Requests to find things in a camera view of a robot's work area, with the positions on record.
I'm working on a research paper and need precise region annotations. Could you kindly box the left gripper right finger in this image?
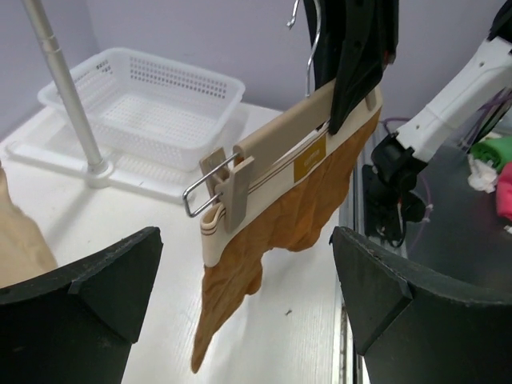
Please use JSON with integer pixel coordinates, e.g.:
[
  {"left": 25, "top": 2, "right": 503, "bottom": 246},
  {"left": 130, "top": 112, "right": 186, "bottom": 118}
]
[{"left": 330, "top": 226, "right": 511, "bottom": 383}]

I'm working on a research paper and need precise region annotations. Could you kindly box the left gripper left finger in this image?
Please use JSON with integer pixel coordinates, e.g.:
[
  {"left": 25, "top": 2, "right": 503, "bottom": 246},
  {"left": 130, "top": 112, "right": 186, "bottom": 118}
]
[{"left": 1, "top": 226, "right": 163, "bottom": 383}]

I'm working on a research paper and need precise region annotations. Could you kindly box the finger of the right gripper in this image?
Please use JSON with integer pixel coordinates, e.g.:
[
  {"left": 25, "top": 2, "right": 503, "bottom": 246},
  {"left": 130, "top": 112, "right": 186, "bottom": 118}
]
[
  {"left": 313, "top": 0, "right": 344, "bottom": 89},
  {"left": 329, "top": 0, "right": 399, "bottom": 134}
]

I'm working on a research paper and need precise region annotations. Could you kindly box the brown orange underwear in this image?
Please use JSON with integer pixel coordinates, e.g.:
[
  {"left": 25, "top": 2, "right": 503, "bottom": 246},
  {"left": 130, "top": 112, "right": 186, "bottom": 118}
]
[{"left": 190, "top": 109, "right": 381, "bottom": 373}]

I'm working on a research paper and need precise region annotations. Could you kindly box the beige clip hanger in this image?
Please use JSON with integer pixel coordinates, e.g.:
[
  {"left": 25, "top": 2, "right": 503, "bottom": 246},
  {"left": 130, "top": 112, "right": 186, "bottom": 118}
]
[{"left": 182, "top": 0, "right": 383, "bottom": 235}]

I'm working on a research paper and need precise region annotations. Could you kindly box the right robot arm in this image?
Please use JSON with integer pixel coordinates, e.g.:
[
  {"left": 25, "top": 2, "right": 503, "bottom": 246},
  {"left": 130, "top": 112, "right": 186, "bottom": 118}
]
[{"left": 303, "top": 1, "right": 511, "bottom": 248}]

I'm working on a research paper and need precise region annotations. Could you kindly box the cream beige underwear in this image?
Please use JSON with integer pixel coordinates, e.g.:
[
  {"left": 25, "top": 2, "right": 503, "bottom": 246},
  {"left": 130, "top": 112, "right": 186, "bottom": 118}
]
[{"left": 1, "top": 167, "right": 58, "bottom": 288}]

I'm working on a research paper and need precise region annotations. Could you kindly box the white and silver clothes rack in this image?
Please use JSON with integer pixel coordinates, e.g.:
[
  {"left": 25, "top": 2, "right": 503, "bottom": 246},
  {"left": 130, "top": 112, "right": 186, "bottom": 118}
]
[{"left": 7, "top": 1, "right": 198, "bottom": 203}]

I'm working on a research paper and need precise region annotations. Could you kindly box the colourful cloth pile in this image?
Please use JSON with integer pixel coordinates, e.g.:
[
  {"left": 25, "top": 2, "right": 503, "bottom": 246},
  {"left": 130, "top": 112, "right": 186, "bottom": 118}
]
[{"left": 468, "top": 136, "right": 511, "bottom": 234}]

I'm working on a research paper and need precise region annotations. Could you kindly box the white plastic basket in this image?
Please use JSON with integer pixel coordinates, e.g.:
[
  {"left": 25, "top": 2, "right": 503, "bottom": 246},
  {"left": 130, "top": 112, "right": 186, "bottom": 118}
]
[{"left": 37, "top": 46, "right": 247, "bottom": 174}]

